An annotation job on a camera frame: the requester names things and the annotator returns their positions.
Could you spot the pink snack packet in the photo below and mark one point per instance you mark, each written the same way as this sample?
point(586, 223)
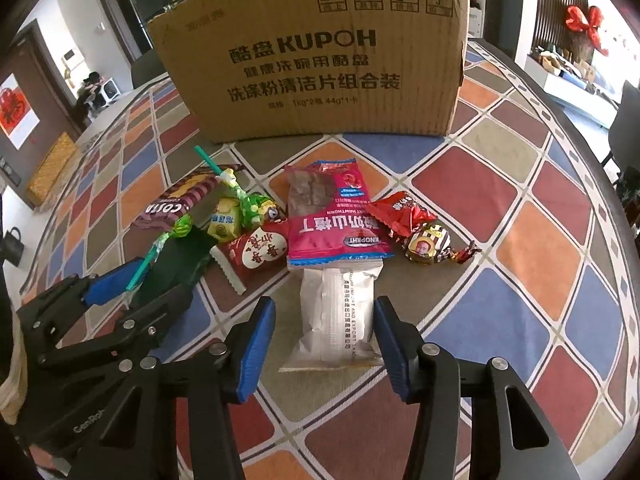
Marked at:
point(335, 232)

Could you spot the black handbag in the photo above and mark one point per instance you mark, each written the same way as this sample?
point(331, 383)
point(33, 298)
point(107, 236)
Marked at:
point(11, 250)

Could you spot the grey chair with black legs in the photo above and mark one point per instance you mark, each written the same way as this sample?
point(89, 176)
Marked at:
point(625, 125)

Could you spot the white snack packet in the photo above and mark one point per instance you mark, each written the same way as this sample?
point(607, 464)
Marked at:
point(330, 320)

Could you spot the round gold foil candy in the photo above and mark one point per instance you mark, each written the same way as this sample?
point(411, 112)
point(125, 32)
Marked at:
point(427, 242)

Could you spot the white small shelf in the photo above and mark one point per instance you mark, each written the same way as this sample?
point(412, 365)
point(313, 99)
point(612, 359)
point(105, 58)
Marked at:
point(107, 91)

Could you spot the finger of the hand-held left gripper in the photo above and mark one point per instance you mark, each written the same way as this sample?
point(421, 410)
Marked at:
point(112, 282)
point(160, 310)

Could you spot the brown striped wafer packet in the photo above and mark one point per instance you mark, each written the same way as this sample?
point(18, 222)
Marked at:
point(165, 207)

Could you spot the white wall intercom panel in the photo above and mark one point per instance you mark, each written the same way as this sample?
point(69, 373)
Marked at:
point(71, 58)

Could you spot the dark brown door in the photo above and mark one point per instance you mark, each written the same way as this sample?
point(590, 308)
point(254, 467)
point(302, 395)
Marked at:
point(512, 0)

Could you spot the green lollipop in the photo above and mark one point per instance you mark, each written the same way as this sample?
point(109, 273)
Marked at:
point(174, 230)

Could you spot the red packet with white heart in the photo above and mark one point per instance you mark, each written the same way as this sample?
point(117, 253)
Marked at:
point(260, 252)

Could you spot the cartoon wrapped lollipop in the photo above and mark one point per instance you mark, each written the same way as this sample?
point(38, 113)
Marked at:
point(257, 206)

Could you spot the pile of small boxes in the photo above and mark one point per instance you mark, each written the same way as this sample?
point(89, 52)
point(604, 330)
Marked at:
point(560, 62)

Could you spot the brown cardboard box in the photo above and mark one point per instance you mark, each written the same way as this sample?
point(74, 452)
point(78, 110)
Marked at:
point(310, 60)

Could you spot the red bow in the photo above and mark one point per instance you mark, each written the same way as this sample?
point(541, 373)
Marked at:
point(592, 22)

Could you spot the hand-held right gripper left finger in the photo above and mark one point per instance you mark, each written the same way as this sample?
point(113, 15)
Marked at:
point(257, 347)

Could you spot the white low cabinet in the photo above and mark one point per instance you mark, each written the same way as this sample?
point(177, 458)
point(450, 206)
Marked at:
point(575, 100)

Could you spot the black bag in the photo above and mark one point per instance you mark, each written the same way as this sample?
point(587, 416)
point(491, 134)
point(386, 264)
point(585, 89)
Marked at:
point(90, 80)

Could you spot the dark green packet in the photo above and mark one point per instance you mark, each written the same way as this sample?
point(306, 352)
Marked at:
point(187, 260)

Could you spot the yellow green candy packet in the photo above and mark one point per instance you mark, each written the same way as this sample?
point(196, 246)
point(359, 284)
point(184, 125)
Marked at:
point(225, 217)

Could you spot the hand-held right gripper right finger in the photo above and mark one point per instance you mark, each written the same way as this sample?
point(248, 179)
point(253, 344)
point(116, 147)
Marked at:
point(392, 355)

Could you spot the red candy wrapper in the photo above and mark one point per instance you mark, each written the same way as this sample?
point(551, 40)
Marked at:
point(395, 215)

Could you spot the red paper poster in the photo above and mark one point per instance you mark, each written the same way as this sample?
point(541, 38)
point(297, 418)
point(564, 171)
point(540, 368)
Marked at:
point(17, 110)

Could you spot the grey upholstered chair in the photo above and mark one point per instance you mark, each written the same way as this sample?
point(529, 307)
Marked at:
point(147, 67)

